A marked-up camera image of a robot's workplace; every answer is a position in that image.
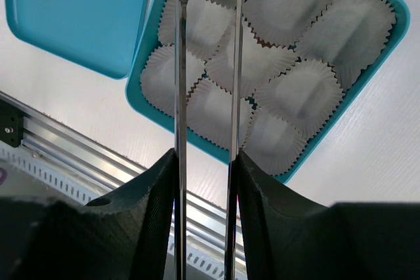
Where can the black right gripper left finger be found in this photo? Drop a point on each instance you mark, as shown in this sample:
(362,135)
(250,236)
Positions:
(121,235)

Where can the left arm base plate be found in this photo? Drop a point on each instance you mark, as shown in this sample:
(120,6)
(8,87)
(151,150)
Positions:
(11,124)

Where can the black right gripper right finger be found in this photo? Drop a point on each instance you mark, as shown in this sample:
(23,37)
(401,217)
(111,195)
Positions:
(287,236)

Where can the aluminium rail frame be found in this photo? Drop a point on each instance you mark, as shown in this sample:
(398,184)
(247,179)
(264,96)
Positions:
(68,148)

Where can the teal tin lid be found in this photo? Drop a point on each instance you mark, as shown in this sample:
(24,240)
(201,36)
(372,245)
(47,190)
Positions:
(101,35)

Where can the metal tongs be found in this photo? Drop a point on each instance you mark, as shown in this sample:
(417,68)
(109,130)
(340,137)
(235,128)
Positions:
(180,144)

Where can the slotted cable duct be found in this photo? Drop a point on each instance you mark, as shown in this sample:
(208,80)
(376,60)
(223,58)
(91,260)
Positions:
(24,172)

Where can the white paper cup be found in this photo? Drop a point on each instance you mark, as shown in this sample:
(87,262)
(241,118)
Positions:
(282,22)
(259,63)
(206,24)

